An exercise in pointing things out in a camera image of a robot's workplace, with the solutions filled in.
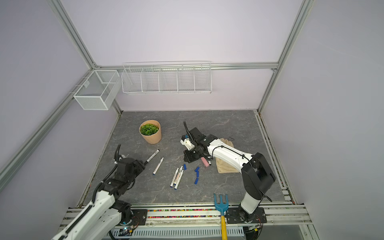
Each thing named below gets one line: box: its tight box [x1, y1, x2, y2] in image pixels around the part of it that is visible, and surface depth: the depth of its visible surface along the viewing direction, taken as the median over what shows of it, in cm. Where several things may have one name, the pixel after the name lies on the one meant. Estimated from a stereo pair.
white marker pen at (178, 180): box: [174, 169, 184, 190], surface depth 86 cm
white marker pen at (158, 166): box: [153, 156, 165, 175], surface depth 93 cm
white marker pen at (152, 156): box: [144, 149, 160, 165], surface depth 97 cm
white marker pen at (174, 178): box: [170, 167, 179, 188], surface depth 88 cm
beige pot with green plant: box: [138, 120, 162, 145], surface depth 97 cm
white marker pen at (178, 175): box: [173, 165, 183, 186], surface depth 88 cm
